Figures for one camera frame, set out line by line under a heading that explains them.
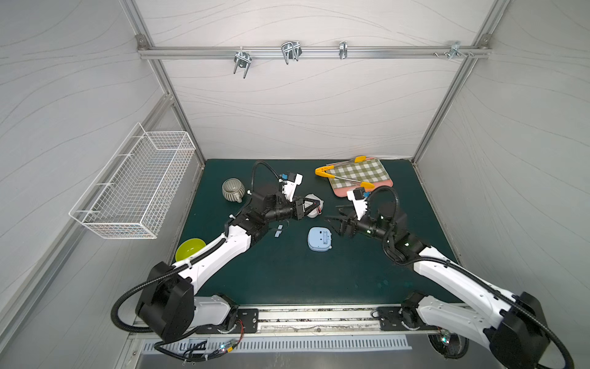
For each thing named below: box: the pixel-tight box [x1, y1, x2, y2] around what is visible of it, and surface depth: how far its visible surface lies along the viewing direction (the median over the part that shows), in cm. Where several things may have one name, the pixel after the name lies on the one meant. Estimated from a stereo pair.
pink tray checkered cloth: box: [324, 156, 395, 198], surface depth 117 cm
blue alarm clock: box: [307, 226, 333, 253], surface depth 90 cm
